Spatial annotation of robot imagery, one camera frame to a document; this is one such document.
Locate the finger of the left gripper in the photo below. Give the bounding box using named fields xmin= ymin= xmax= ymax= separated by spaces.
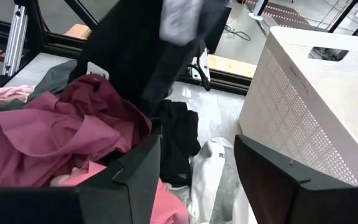
xmin=103 ymin=73 xmax=151 ymax=116
xmin=147 ymin=52 xmax=196 ymax=116

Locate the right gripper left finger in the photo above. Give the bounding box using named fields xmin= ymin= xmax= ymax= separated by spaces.
xmin=0 ymin=133 xmax=162 ymax=224

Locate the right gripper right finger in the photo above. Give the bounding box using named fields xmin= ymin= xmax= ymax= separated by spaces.
xmin=234 ymin=134 xmax=358 ymax=224

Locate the black garment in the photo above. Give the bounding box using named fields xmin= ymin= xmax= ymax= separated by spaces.
xmin=157 ymin=99 xmax=202 ymax=188

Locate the salmon pink garment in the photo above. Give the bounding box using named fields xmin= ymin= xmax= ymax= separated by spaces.
xmin=50 ymin=161 xmax=191 ymax=224

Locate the mauve maroon shirt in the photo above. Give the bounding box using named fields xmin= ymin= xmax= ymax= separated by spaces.
xmin=0 ymin=73 xmax=153 ymax=188

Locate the white garment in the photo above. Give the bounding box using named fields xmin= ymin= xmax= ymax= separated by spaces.
xmin=166 ymin=136 xmax=259 ymax=224

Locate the pile of mixed clothes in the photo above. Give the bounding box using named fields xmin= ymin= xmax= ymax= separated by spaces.
xmin=0 ymin=59 xmax=85 ymax=113

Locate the white paper tag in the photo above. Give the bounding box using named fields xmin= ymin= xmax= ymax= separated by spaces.
xmin=87 ymin=62 xmax=110 ymax=80

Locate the white perforated plastic basket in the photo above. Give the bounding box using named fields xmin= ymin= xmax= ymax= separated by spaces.
xmin=238 ymin=26 xmax=358 ymax=187

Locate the white stand base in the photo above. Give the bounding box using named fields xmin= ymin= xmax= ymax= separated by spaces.
xmin=249 ymin=0 xmax=270 ymax=21

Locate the light pink garment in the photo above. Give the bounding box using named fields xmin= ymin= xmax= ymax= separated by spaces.
xmin=0 ymin=85 xmax=35 ymax=110

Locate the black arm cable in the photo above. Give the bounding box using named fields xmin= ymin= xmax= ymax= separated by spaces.
xmin=188 ymin=63 xmax=213 ymax=93

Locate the black floor cable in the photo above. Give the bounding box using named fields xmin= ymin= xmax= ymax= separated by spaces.
xmin=224 ymin=24 xmax=252 ymax=42

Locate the silver aluminium post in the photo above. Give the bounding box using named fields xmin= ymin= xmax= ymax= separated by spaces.
xmin=1 ymin=4 xmax=30 ymax=78

